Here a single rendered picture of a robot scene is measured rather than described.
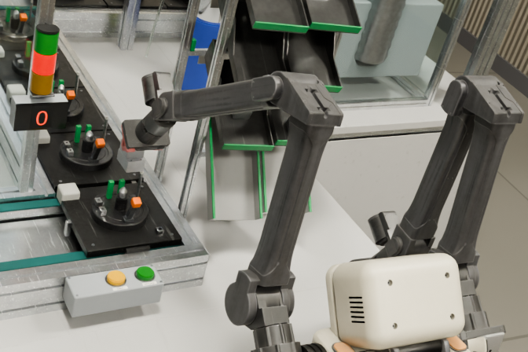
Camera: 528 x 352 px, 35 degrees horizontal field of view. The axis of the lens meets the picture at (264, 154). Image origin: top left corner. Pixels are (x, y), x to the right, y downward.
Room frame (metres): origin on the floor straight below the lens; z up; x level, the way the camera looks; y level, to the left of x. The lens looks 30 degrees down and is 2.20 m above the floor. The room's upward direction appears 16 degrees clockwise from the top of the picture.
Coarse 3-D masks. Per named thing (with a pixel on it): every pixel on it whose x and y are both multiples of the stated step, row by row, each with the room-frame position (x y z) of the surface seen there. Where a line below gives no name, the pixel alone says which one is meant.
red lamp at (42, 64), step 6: (36, 54) 1.59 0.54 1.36; (54, 54) 1.61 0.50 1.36; (36, 60) 1.59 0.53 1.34; (42, 60) 1.59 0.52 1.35; (48, 60) 1.59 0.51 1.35; (54, 60) 1.61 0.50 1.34; (36, 66) 1.59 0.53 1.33; (42, 66) 1.59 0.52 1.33; (48, 66) 1.59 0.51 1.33; (54, 66) 1.61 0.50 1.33; (36, 72) 1.59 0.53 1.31; (42, 72) 1.59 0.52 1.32; (48, 72) 1.59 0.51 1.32
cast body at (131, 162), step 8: (120, 144) 1.62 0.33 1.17; (120, 152) 1.62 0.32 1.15; (128, 152) 1.59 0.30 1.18; (136, 152) 1.60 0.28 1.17; (144, 152) 1.62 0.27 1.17; (120, 160) 1.61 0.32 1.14; (128, 160) 1.59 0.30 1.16; (136, 160) 1.60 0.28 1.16; (144, 160) 1.61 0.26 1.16; (128, 168) 1.58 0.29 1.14; (136, 168) 1.59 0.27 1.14
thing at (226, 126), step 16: (208, 48) 1.91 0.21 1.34; (208, 64) 1.89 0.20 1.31; (224, 64) 1.93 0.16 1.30; (224, 80) 1.88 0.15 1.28; (256, 112) 1.84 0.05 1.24; (224, 128) 1.76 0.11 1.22; (240, 128) 1.78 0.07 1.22; (256, 128) 1.80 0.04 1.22; (224, 144) 1.69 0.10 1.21; (240, 144) 1.74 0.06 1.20; (256, 144) 1.76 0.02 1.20; (272, 144) 1.76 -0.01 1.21
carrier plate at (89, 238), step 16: (80, 192) 1.67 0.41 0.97; (96, 192) 1.69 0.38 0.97; (128, 192) 1.73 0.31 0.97; (144, 192) 1.75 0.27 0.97; (64, 208) 1.60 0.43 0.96; (80, 208) 1.61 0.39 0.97; (160, 208) 1.70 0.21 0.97; (80, 224) 1.55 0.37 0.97; (96, 224) 1.57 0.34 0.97; (160, 224) 1.64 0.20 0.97; (80, 240) 1.50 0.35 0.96; (96, 240) 1.51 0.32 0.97; (112, 240) 1.53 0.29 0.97; (128, 240) 1.54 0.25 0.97; (144, 240) 1.56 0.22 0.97; (160, 240) 1.58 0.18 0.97; (176, 240) 1.60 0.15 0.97; (96, 256) 1.48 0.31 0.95
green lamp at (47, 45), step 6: (36, 30) 1.60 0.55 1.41; (36, 36) 1.59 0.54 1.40; (42, 36) 1.59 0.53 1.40; (48, 36) 1.59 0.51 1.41; (54, 36) 1.60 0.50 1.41; (36, 42) 1.59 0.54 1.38; (42, 42) 1.59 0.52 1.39; (48, 42) 1.59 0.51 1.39; (54, 42) 1.60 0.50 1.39; (36, 48) 1.59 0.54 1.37; (42, 48) 1.59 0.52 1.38; (48, 48) 1.59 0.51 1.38; (54, 48) 1.60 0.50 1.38; (42, 54) 1.59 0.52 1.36; (48, 54) 1.59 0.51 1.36
